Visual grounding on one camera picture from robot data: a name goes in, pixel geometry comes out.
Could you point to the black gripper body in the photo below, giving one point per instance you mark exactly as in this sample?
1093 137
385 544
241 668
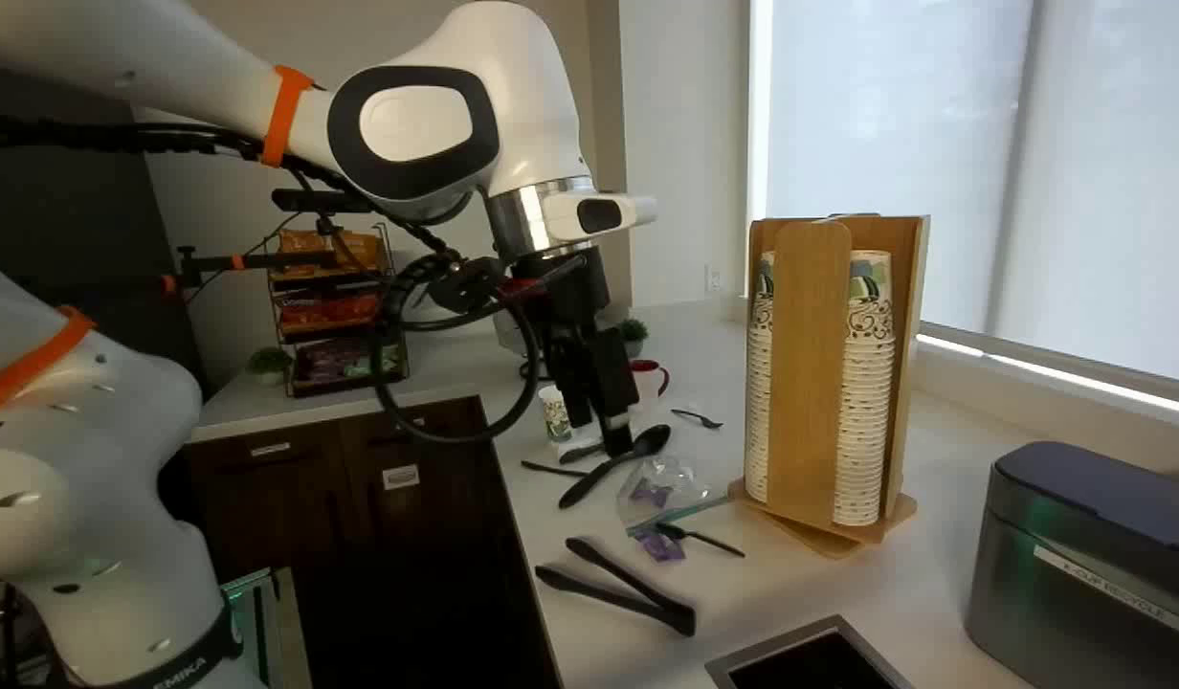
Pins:
576 319

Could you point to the black plastic tongs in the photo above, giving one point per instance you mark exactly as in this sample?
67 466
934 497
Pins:
630 595

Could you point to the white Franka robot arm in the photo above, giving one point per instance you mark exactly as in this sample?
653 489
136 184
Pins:
91 483

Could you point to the small white bottle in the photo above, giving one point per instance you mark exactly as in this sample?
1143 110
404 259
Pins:
557 415

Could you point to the large black serving spoon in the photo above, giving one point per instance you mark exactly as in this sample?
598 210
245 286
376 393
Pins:
615 466

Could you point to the black plastic fork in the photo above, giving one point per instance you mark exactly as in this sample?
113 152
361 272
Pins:
579 448
699 415

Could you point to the small green plant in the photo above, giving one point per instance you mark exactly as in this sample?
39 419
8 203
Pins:
631 337
267 361

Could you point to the black plastic knife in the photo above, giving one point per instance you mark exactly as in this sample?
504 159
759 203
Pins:
551 470

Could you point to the purple candy wrapper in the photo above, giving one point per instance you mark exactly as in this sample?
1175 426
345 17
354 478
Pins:
658 548
653 497

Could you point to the clear zip plastic bag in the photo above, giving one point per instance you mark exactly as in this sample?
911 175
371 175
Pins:
672 492

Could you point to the small black plastic spoon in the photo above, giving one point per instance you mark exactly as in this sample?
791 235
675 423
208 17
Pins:
705 541

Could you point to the patterned paper cup stack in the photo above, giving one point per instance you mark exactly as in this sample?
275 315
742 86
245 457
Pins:
861 397
759 386

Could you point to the snack display rack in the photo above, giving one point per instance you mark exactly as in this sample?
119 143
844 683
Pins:
327 319

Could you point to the dark brown wooden cabinet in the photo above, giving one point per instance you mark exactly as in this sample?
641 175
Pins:
361 548

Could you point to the black recessed sink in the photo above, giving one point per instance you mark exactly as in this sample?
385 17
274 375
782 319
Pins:
814 660

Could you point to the white window blind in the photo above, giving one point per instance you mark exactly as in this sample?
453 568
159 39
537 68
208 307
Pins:
1110 179
895 138

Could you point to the clear glass panel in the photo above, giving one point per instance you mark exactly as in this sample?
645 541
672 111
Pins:
265 633

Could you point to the dark grey box appliance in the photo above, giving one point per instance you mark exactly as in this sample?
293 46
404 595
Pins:
1087 559

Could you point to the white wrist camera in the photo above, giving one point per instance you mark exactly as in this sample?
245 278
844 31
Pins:
589 216

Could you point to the black camera mount rod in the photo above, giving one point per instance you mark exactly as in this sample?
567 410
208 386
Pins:
267 263

